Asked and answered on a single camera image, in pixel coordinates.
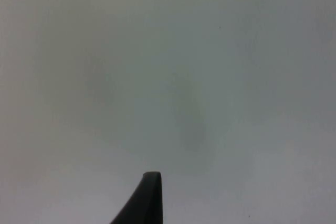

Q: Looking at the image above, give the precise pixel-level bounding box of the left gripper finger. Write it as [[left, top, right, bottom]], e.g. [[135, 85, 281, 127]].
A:
[[109, 171, 164, 224]]

